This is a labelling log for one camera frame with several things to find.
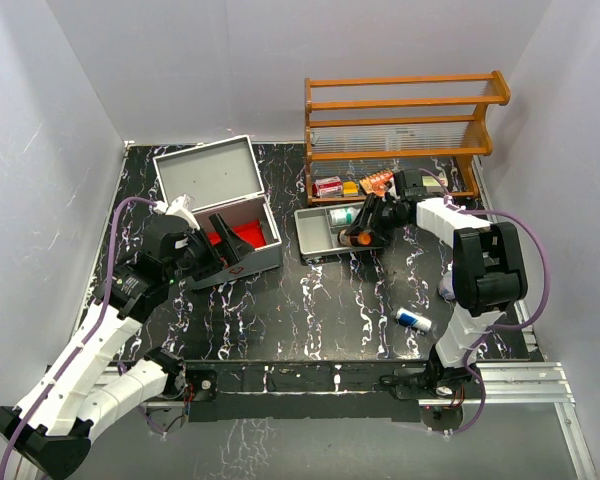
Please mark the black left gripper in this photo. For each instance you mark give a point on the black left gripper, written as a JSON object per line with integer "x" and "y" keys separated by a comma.
{"x": 224, "y": 254}

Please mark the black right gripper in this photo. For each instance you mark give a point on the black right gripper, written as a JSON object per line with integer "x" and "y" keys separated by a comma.
{"x": 368, "y": 218}

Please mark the brown glass bottle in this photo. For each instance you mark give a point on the brown glass bottle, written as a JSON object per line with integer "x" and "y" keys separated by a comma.
{"x": 361, "y": 239}

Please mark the white dropper bottle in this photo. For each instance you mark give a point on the white dropper bottle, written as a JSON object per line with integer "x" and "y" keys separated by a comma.
{"x": 343, "y": 216}

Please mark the red first aid kit pouch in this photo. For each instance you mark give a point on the red first aid kit pouch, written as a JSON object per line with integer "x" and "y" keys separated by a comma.
{"x": 251, "y": 232}

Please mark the grey medicine case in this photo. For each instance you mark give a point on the grey medicine case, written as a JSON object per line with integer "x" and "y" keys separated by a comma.
{"x": 220, "y": 187}

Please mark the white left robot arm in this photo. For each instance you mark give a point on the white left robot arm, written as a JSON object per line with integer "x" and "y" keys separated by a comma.
{"x": 55, "y": 425}

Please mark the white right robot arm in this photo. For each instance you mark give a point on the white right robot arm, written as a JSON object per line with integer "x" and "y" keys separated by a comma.
{"x": 487, "y": 274}

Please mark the orange medicine packet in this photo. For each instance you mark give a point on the orange medicine packet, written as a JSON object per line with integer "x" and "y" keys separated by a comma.
{"x": 378, "y": 183}

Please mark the red white medicine box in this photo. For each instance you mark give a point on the red white medicine box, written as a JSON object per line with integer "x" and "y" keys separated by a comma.
{"x": 327, "y": 187}

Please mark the long white medicine box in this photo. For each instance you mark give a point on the long white medicine box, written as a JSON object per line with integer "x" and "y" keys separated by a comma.
{"x": 432, "y": 182}

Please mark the small yellow box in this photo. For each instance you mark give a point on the small yellow box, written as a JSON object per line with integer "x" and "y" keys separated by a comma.
{"x": 349, "y": 189}

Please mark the grey divided tray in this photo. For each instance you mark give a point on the grey divided tray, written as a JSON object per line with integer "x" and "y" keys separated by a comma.
{"x": 317, "y": 238}

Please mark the orange wooden shelf rack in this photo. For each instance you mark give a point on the orange wooden shelf rack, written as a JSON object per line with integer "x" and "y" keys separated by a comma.
{"x": 369, "y": 123}

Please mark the clear round container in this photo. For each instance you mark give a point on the clear round container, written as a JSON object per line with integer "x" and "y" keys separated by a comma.
{"x": 445, "y": 287}

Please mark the blue white tube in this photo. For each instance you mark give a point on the blue white tube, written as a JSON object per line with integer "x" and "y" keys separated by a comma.
{"x": 409, "y": 319}

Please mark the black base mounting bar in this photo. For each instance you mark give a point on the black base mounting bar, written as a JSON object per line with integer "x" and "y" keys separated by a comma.
{"x": 294, "y": 390}

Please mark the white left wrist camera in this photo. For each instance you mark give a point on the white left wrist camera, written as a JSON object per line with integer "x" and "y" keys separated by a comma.
{"x": 179, "y": 207}

